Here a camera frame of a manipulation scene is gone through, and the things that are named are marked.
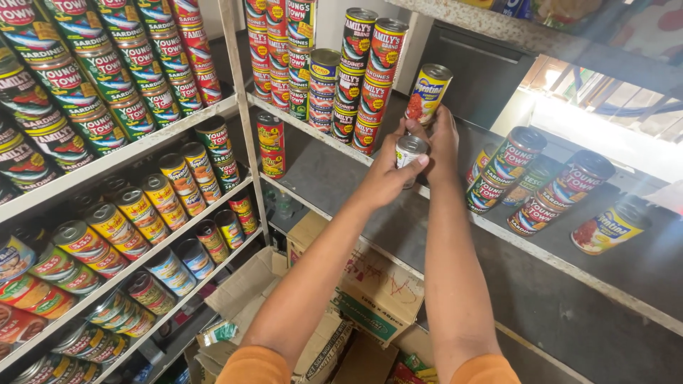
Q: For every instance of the plain brown cardboard box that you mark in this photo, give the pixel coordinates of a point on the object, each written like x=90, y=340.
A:
x=365, y=362

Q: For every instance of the green sardine can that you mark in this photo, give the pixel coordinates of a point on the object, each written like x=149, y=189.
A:
x=515, y=154
x=483, y=194

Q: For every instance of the dark grey panel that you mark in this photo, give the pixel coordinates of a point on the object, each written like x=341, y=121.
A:
x=469, y=69

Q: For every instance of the clear plastic bottles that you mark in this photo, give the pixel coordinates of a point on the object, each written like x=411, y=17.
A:
x=280, y=202

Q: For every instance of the orange shirt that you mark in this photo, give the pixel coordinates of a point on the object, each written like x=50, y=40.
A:
x=251, y=370

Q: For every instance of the small white can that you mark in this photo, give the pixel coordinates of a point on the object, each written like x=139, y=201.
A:
x=410, y=150

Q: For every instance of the open cardboard box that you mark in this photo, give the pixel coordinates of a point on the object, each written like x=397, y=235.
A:
x=320, y=346

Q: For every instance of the red yellow corn can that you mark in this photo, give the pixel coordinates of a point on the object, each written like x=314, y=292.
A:
x=270, y=133
x=272, y=162

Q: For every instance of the white rack of canned goods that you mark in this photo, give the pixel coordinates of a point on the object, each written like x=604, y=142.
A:
x=106, y=160

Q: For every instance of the green white packet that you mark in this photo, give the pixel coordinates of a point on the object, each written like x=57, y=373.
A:
x=219, y=331

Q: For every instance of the red sardine can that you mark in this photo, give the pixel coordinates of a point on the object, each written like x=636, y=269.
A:
x=533, y=216
x=579, y=178

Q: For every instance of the tall stack of red cans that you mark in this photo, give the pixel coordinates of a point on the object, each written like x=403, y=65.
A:
x=376, y=85

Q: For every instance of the stack of green sardine cans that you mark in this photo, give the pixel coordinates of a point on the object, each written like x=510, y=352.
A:
x=300, y=58

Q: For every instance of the green label can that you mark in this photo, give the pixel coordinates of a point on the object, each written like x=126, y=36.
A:
x=531, y=181

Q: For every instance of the stack of dark green cans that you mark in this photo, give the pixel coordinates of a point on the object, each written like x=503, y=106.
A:
x=352, y=69

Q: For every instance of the stacks of red sardine cans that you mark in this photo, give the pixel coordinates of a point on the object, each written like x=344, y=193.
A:
x=267, y=53

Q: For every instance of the stack of blue yellow cans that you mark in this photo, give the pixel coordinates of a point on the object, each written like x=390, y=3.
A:
x=323, y=90

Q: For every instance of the yellow corned beef can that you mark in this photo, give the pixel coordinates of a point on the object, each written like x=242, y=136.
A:
x=608, y=229
x=427, y=93

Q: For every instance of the person's right hand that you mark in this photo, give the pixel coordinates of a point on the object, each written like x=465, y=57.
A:
x=443, y=154

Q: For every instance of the person's right fingers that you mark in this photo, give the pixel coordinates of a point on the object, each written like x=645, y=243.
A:
x=445, y=120

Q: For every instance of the person's left hand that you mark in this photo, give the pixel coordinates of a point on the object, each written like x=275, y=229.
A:
x=384, y=178

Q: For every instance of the flattened cardboard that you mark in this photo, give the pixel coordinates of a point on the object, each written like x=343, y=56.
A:
x=251, y=288

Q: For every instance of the grey shelf unit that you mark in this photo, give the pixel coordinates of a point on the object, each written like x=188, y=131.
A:
x=533, y=277

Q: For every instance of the printed cardboard box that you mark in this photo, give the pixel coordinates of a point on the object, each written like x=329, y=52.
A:
x=373, y=288

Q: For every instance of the colourful snack packets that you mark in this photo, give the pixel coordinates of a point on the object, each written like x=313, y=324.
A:
x=411, y=370

